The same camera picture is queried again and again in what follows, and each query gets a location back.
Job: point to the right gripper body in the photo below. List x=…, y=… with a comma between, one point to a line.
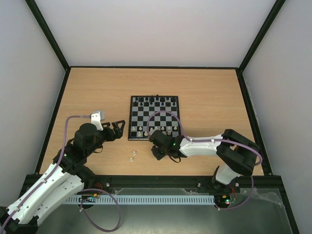
x=159, y=155

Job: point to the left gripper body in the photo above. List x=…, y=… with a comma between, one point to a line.
x=110, y=136

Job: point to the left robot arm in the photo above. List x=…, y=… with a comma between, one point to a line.
x=66, y=176

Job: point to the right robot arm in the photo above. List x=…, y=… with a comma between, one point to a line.
x=239, y=154

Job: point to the black and silver chessboard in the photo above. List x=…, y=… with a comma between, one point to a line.
x=153, y=116

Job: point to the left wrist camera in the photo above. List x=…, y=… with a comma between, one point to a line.
x=96, y=118

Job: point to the grey slotted cable duct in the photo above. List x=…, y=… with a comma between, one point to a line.
x=144, y=200

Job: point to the black aluminium frame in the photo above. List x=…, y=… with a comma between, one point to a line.
x=267, y=181

